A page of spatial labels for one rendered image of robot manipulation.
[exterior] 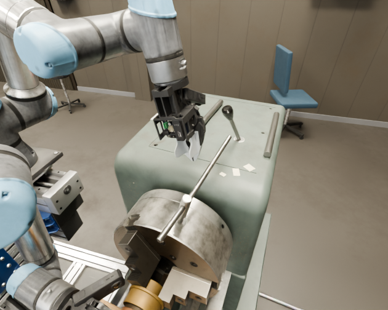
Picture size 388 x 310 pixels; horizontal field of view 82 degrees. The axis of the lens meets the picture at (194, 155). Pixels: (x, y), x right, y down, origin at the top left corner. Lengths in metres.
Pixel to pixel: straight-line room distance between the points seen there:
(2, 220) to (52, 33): 0.30
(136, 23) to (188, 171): 0.38
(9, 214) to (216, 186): 0.43
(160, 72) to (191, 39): 3.26
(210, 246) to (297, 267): 1.49
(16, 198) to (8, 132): 0.48
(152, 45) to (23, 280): 0.60
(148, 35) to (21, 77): 0.54
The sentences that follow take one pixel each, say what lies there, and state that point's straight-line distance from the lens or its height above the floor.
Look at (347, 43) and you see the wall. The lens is 3.69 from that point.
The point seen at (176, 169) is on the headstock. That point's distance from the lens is 0.65.
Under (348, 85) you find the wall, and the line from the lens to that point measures 3.88.
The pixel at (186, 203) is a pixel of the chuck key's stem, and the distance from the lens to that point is 0.48.
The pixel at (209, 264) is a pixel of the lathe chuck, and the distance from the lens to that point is 0.56.
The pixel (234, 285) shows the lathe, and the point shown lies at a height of 0.79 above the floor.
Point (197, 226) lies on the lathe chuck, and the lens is 0.56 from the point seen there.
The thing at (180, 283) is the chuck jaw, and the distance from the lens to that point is 0.62.
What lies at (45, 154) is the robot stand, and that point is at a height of 1.16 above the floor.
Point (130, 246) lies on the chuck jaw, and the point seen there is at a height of 1.20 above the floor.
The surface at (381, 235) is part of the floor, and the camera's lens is 2.53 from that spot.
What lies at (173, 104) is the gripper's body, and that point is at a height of 1.48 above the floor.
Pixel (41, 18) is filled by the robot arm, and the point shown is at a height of 1.63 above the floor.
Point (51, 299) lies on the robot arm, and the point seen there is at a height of 1.12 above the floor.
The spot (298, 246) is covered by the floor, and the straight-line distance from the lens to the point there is 2.11.
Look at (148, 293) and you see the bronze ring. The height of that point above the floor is 1.12.
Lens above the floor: 1.67
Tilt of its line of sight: 38 degrees down
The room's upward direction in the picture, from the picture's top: straight up
